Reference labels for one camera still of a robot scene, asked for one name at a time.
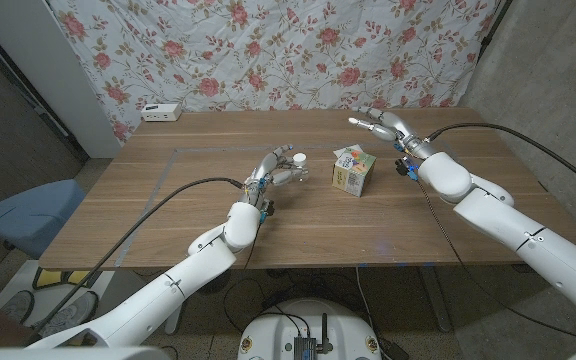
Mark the yellow black floor mat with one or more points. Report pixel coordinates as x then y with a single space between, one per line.
48 277

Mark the blue stool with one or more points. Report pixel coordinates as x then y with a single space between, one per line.
33 215

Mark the grey sneaker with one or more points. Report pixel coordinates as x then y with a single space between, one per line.
70 312
18 306

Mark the white partition panel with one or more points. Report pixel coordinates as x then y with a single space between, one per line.
43 60

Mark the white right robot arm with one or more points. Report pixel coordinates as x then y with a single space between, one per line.
518 225

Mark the white table leg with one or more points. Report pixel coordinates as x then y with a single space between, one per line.
172 325

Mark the floral backdrop cloth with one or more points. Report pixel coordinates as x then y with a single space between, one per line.
268 50

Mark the white power strip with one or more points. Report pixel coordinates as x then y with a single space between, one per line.
160 112

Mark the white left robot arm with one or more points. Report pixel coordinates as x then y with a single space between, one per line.
193 265

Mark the grey table leg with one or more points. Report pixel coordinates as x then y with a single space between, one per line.
435 300

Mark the colourful cardboard box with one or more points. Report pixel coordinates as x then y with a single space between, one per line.
353 172

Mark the black round perforated disc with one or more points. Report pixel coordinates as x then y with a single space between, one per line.
218 285

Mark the white floor board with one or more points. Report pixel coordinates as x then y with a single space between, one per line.
18 280

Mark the black backdrop pole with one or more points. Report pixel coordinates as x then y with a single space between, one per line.
495 30

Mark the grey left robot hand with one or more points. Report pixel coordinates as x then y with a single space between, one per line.
265 170

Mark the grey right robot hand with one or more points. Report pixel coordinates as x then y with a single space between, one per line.
393 125

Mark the white robot torso base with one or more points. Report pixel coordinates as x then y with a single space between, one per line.
273 335

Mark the black antenna module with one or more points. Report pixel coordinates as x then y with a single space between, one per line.
305 347

